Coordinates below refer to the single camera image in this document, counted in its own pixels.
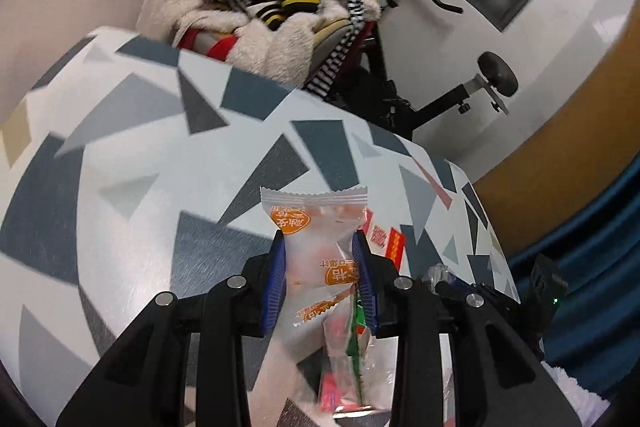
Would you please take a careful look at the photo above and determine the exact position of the clear orange snack wrapper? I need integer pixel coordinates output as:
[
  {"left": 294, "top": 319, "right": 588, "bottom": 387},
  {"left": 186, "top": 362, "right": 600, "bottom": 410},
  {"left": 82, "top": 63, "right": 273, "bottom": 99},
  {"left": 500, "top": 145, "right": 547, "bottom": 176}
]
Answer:
[{"left": 259, "top": 184, "right": 374, "bottom": 338}]

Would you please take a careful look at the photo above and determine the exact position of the clear bag white cotton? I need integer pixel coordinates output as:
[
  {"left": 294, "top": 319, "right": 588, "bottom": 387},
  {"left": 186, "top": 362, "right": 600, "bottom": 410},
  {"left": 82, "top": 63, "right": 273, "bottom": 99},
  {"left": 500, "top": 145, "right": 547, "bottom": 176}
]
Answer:
[{"left": 423, "top": 263, "right": 468, "bottom": 299}]

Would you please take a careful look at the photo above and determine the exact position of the green white candy wrapper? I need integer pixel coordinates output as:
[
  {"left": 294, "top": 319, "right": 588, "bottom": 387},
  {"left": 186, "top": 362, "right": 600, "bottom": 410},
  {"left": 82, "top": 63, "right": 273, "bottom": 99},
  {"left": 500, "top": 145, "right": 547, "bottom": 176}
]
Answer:
[{"left": 319, "top": 291, "right": 371, "bottom": 414}]

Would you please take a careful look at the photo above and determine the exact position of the grey fleece right forearm sleeve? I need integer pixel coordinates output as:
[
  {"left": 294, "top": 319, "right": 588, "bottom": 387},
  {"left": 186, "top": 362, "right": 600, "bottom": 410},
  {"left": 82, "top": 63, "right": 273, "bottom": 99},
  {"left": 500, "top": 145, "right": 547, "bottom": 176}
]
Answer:
[{"left": 541, "top": 361, "right": 611, "bottom": 427}]

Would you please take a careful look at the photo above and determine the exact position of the red cigarette pack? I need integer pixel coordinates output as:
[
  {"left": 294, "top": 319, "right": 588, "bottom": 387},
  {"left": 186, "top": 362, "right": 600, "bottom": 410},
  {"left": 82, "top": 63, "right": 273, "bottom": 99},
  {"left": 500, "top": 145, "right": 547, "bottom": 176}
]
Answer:
[{"left": 360, "top": 208, "right": 406, "bottom": 270}]

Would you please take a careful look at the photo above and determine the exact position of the blue curtain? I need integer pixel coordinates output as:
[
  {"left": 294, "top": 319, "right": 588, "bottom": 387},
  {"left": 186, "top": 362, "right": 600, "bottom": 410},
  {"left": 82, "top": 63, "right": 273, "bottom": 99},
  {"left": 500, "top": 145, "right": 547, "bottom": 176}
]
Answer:
[{"left": 509, "top": 158, "right": 640, "bottom": 399}]

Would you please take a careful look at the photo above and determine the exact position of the wooden door panel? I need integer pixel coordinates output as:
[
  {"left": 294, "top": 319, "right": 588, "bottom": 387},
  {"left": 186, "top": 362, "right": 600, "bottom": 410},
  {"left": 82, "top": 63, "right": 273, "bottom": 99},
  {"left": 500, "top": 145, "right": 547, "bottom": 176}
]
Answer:
[{"left": 475, "top": 4, "right": 639, "bottom": 256}]

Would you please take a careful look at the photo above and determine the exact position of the black exercise bike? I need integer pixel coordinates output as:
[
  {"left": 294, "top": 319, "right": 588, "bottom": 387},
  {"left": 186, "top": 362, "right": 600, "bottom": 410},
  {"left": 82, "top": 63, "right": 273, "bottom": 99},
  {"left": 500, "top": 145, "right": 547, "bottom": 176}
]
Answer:
[{"left": 319, "top": 0, "right": 521, "bottom": 141}]

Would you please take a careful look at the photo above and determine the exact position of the geometric pattern tablecloth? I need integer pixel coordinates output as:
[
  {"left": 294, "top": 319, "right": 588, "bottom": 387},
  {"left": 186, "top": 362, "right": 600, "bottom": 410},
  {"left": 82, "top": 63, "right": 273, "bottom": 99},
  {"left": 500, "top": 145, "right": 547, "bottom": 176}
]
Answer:
[{"left": 1, "top": 28, "right": 516, "bottom": 426}]

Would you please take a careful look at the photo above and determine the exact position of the chair under clothes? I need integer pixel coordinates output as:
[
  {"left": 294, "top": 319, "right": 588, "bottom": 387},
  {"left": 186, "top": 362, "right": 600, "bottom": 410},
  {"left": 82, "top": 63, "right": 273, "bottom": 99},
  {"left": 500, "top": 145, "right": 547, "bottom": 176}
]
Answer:
[{"left": 310, "top": 0, "right": 383, "bottom": 68}]

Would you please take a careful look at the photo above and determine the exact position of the white fleece garment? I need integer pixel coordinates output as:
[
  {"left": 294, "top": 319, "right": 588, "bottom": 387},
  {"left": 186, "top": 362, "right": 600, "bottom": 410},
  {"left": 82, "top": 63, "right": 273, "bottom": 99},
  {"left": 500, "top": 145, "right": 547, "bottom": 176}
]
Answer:
[{"left": 136, "top": 0, "right": 355, "bottom": 89}]

